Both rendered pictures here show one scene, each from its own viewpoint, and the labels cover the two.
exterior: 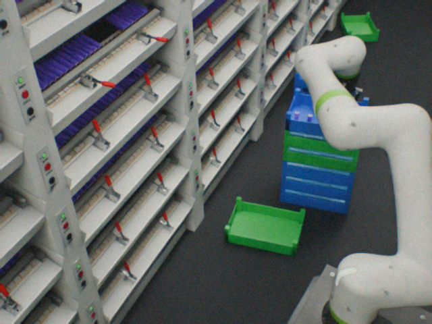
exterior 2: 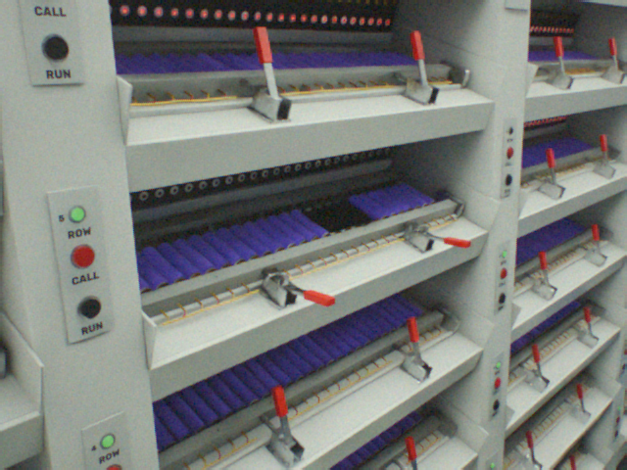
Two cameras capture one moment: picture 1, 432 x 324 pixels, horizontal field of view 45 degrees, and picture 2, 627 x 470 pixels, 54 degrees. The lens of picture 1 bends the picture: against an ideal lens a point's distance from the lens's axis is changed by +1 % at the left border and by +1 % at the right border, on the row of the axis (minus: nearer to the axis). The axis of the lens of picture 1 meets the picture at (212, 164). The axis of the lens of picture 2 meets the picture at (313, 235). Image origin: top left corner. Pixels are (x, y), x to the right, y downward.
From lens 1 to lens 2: 71 cm
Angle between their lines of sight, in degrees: 29
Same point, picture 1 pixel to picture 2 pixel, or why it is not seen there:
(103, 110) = (309, 375)
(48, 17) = (208, 115)
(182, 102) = (477, 399)
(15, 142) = (29, 384)
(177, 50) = (480, 288)
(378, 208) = not seen: outside the picture
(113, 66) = (344, 275)
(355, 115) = not seen: outside the picture
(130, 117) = (363, 402)
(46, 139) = (124, 398)
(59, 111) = (186, 339)
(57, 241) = not seen: outside the picture
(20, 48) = (98, 134)
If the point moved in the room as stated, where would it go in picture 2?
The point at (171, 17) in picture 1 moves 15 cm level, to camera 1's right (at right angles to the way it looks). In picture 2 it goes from (478, 220) to (581, 224)
